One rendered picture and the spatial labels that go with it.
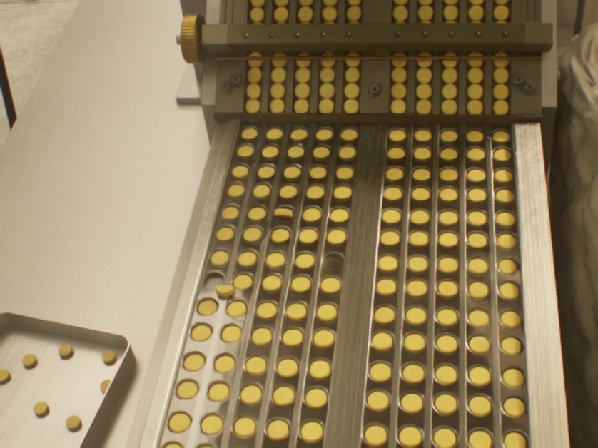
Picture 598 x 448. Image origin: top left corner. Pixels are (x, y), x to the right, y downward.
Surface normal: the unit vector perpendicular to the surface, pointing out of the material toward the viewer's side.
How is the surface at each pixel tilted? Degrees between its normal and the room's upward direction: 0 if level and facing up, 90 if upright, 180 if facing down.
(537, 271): 0
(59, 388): 0
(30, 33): 0
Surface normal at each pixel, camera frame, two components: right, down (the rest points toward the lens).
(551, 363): -0.10, -0.70
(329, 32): -0.15, -0.11
